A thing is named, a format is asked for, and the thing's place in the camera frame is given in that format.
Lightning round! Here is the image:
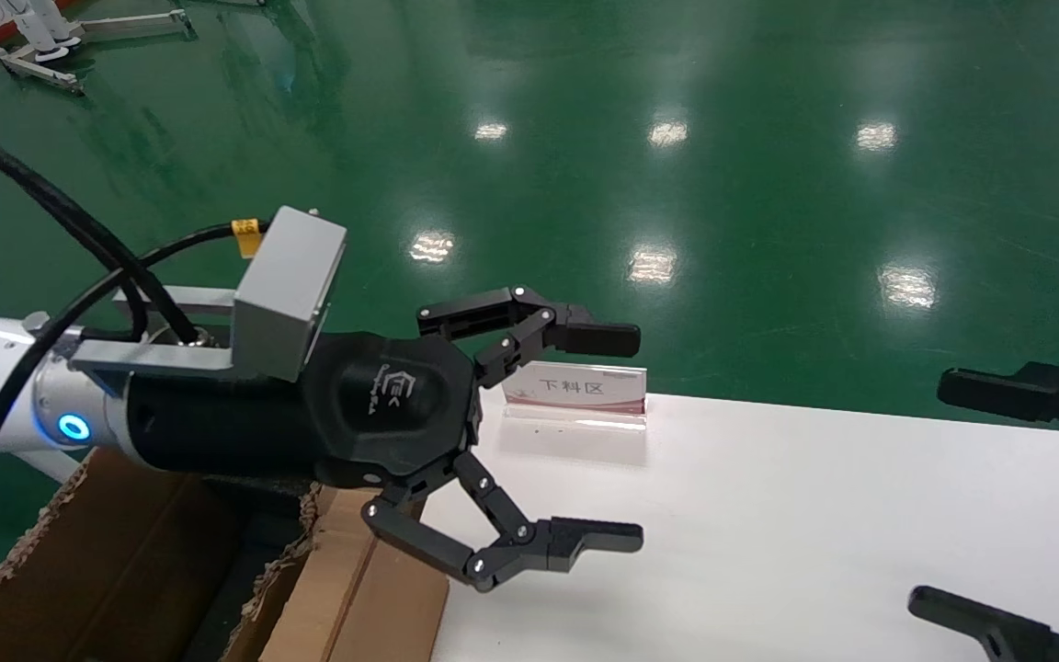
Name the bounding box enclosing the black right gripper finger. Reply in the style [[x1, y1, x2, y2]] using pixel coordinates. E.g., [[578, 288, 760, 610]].
[[939, 361, 1059, 461], [908, 585, 1059, 662]]

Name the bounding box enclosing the small cardboard box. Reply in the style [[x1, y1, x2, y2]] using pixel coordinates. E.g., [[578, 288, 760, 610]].
[[258, 485, 450, 662]]

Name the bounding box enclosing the thin black yellow-tagged cable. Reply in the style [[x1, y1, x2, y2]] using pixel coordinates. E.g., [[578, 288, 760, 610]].
[[0, 218, 266, 530]]

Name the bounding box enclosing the large torn cardboard box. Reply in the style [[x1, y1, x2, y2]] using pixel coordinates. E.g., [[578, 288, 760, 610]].
[[0, 448, 321, 662]]

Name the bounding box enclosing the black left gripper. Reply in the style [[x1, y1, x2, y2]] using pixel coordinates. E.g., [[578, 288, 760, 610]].
[[125, 286, 644, 592]]

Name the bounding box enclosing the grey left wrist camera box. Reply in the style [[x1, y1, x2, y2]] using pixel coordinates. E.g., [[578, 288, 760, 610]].
[[70, 206, 347, 383]]

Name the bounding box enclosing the white humanoid robot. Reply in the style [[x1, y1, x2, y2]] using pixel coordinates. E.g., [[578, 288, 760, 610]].
[[10, 0, 85, 63]]

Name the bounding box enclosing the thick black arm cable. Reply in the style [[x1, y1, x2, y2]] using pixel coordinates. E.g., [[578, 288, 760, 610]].
[[0, 129, 204, 346]]

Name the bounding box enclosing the acrylic red-white table sign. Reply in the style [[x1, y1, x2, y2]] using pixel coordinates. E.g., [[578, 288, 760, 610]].
[[502, 361, 648, 433]]

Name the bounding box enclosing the grey metal robot stand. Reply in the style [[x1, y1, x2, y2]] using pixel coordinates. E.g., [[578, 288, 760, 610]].
[[0, 9, 197, 95]]

